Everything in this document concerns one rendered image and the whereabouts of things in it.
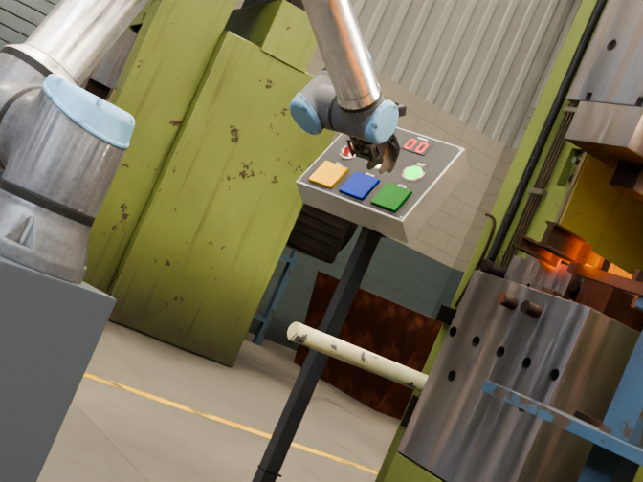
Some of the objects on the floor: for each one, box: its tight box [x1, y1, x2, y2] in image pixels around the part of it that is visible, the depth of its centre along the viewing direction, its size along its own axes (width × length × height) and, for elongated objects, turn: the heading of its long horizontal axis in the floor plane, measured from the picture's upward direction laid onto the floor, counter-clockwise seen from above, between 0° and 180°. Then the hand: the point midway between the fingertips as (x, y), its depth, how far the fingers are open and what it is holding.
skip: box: [294, 271, 443, 420], centre depth 955 cm, size 120×189×85 cm, turn 116°
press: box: [80, 0, 358, 367], centre depth 757 cm, size 220×123×290 cm, turn 26°
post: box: [252, 227, 382, 482], centre depth 281 cm, size 4×4×108 cm
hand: (389, 165), depth 259 cm, fingers closed
